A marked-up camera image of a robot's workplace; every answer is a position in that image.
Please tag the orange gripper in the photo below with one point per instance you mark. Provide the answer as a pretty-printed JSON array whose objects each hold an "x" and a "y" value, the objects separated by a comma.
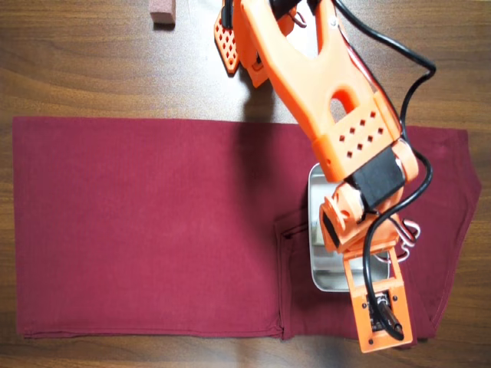
[{"x": 331, "y": 231}]

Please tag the silver metal tray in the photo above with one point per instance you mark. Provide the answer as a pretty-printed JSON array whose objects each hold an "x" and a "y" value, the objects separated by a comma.
[{"x": 320, "y": 264}]

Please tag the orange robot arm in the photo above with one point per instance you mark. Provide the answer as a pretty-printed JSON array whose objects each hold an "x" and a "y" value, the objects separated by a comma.
[{"x": 299, "y": 69}]

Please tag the maroon cloth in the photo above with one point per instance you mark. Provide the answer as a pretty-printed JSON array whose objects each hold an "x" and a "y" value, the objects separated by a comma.
[{"x": 153, "y": 230}]

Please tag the pink block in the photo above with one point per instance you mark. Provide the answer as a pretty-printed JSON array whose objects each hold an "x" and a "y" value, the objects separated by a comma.
[{"x": 163, "y": 13}]

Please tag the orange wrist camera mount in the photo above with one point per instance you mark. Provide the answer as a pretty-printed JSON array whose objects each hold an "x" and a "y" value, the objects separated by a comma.
[{"x": 399, "y": 303}]

